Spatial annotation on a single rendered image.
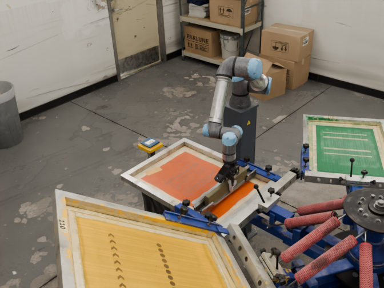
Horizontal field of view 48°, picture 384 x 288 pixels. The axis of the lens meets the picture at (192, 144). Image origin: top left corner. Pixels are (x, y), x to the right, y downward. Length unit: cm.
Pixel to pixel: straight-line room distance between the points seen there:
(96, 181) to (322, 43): 359
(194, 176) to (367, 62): 384
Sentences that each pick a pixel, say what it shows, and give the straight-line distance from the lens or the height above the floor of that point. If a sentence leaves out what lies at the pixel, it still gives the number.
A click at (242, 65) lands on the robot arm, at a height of 165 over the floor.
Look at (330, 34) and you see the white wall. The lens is 622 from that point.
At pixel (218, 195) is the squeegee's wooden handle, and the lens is 246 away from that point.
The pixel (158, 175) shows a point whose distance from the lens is 277.
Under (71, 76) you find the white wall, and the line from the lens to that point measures 613.
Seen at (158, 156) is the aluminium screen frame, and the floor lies 99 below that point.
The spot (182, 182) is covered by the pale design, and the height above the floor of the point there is 95.
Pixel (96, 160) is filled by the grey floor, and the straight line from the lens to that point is 477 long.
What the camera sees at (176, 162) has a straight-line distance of 288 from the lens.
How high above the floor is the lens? 256
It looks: 32 degrees down
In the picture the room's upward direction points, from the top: 3 degrees counter-clockwise
